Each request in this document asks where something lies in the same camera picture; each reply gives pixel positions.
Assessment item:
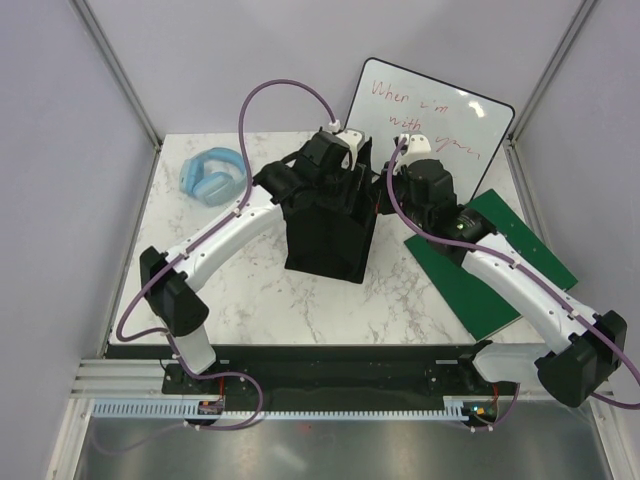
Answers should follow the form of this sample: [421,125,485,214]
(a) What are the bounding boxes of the green board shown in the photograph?
[405,189,578,341]

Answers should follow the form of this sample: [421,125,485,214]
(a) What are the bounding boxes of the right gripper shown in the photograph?
[366,160,431,230]

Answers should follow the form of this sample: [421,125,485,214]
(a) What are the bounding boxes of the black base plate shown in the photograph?
[162,345,515,411]

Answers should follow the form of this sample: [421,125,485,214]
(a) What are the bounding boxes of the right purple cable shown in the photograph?
[383,137,640,434]

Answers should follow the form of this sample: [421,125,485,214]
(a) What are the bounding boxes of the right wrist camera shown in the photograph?
[391,132,431,175]

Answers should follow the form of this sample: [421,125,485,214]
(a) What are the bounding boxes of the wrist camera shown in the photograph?
[327,120,371,171]
[391,132,431,175]

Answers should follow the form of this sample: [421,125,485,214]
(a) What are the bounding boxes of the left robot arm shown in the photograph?
[140,130,376,393]

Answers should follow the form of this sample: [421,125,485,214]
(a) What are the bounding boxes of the whiteboard with red writing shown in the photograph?
[345,58,515,203]

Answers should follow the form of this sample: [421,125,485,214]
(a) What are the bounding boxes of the white cable duct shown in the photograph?
[91,398,469,421]

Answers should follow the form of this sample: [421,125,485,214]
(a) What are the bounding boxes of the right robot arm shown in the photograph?
[377,161,630,408]

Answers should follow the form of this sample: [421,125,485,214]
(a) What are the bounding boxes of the blue headphones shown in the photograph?
[179,147,247,207]

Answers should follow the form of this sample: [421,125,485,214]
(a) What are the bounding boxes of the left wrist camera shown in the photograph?
[327,120,371,171]

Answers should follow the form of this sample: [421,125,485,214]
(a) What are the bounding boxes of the black canvas bag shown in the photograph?
[281,140,376,284]

